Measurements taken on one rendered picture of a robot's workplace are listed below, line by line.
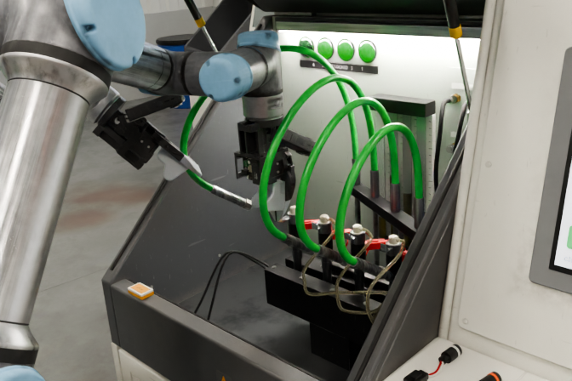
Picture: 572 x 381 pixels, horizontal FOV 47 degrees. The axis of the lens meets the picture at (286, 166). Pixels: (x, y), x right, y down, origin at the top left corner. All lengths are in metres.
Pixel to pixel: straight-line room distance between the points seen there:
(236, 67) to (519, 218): 0.49
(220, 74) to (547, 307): 0.60
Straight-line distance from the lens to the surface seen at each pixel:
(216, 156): 1.56
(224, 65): 1.04
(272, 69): 1.15
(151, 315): 1.35
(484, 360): 1.09
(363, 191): 1.41
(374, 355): 1.03
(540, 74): 1.03
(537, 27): 1.04
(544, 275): 1.03
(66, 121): 0.70
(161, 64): 1.08
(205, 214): 1.57
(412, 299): 1.05
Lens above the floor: 1.60
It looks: 18 degrees down
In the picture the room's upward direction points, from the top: 4 degrees counter-clockwise
